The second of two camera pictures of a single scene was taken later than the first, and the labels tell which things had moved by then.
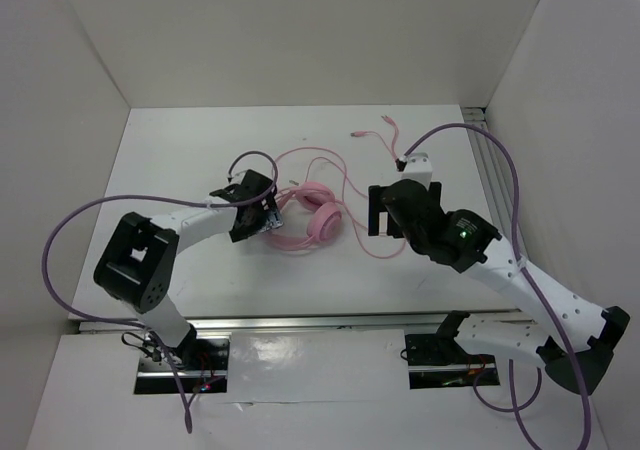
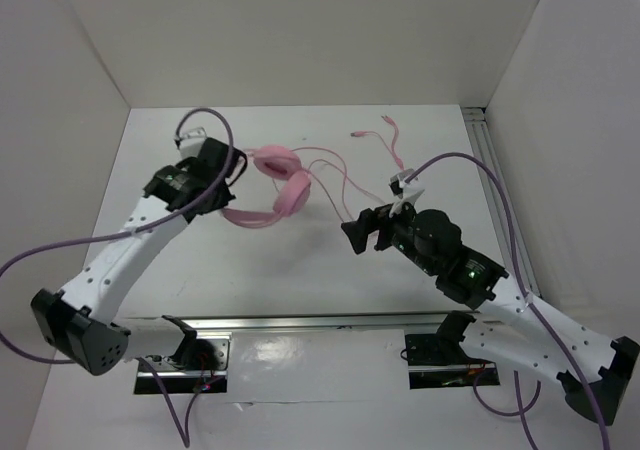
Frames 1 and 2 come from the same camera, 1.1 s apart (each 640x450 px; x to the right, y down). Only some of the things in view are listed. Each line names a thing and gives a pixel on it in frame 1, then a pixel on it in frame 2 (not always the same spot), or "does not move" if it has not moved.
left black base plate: x=208 y=375 does not move
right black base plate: x=437 y=361 does not move
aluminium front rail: x=347 y=325 does not move
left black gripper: x=269 y=219 to x=226 y=197
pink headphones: x=325 y=221 to x=277 y=162
